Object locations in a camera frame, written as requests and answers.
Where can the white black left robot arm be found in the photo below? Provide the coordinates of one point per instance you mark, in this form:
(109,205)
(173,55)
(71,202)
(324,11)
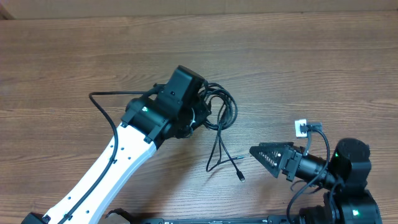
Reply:
(146,124)

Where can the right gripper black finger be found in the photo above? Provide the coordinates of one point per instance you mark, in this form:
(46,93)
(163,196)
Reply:
(273,158)
(275,145)

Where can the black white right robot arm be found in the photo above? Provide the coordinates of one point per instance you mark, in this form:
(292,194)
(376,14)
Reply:
(344,177)

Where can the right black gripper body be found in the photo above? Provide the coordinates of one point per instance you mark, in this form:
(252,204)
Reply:
(278,166)

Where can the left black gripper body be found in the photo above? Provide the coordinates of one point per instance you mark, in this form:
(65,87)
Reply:
(192,116)

